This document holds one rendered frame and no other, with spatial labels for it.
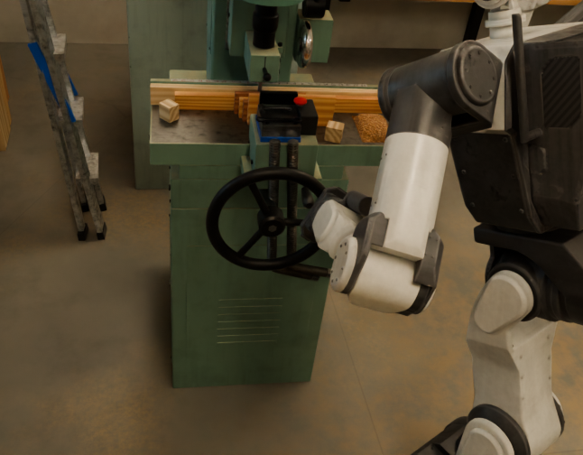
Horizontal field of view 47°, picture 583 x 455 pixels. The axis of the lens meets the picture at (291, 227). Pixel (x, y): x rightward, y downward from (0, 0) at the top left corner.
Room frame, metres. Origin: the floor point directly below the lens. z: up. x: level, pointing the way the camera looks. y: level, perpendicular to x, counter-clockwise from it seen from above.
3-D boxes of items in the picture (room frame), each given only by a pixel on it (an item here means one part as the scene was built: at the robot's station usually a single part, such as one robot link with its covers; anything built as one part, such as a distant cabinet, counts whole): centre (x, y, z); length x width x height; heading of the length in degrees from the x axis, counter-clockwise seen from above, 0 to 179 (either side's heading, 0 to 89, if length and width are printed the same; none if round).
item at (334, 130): (1.41, -0.07, 0.92); 0.04 x 0.03 x 0.04; 81
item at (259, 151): (1.33, 0.05, 0.91); 0.15 x 0.14 x 0.09; 103
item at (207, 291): (1.62, 0.15, 0.36); 0.58 x 0.45 x 0.71; 13
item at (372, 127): (1.48, -0.17, 0.91); 0.12 x 0.09 x 0.03; 13
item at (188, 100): (1.53, 0.02, 0.92); 0.62 x 0.02 x 0.04; 103
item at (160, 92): (1.53, 0.10, 0.92); 0.60 x 0.02 x 0.05; 103
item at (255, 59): (1.53, 0.13, 1.03); 0.14 x 0.07 x 0.09; 13
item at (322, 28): (1.72, 0.01, 1.02); 0.09 x 0.07 x 0.12; 103
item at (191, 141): (1.41, 0.07, 0.87); 0.61 x 0.30 x 0.06; 103
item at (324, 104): (1.45, 0.04, 0.94); 0.21 x 0.01 x 0.08; 103
